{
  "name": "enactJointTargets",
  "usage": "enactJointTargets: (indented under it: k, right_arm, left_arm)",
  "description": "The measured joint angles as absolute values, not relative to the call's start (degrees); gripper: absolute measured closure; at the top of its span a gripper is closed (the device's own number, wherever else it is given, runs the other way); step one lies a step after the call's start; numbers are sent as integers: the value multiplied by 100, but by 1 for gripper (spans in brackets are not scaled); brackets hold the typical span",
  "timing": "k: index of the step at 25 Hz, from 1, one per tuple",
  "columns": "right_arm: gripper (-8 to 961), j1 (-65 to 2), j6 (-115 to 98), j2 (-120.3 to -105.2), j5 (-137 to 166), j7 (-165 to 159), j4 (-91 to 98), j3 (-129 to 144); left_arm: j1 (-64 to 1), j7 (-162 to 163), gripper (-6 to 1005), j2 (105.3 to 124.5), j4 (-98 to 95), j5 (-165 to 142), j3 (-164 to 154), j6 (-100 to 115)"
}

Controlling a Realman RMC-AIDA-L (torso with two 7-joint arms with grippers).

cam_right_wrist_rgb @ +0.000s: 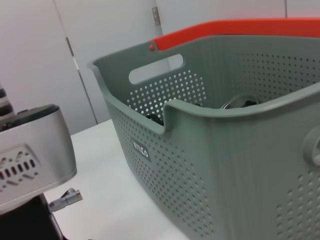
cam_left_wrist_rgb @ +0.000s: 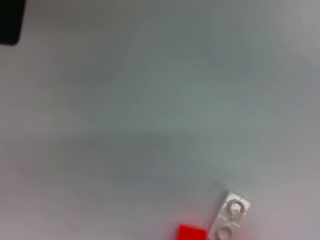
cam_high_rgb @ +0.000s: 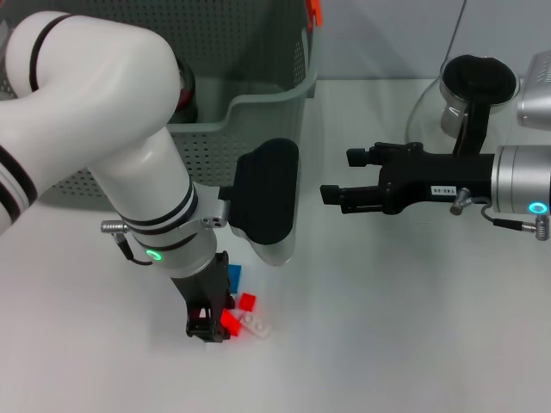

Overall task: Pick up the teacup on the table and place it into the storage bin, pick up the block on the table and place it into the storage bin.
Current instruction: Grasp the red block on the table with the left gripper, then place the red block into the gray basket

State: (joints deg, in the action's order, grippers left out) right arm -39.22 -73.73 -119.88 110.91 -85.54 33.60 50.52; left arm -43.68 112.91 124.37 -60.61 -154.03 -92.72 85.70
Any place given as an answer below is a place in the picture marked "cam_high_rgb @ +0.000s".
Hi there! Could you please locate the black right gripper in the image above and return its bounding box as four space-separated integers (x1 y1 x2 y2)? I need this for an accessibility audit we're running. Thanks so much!
319 142 496 215

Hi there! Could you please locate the orange basket handle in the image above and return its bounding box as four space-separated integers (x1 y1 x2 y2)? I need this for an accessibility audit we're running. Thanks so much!
304 0 325 28

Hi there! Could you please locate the blue square toy brick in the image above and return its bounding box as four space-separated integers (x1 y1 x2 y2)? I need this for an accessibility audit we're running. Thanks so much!
227 264 243 294

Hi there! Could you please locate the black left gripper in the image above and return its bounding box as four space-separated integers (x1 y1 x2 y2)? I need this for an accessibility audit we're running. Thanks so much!
170 251 236 344

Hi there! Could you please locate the orange-red sloped toy brick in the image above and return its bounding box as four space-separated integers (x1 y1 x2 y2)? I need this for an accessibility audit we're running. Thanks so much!
220 309 245 336

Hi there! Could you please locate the white toy brick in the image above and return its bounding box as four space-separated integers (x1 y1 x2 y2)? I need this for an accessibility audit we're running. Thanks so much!
239 312 272 340

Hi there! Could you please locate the glass teapot with black handle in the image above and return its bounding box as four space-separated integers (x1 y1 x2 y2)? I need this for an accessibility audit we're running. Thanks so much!
405 54 522 157

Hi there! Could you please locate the silver right gripper cable connector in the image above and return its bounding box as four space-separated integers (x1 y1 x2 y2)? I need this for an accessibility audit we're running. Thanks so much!
449 188 551 241

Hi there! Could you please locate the grey-green perforated storage basket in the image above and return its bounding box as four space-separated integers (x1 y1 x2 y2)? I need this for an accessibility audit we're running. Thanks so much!
0 0 324 214

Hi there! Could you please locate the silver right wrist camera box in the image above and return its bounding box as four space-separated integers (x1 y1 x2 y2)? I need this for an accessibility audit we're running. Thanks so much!
516 50 551 129

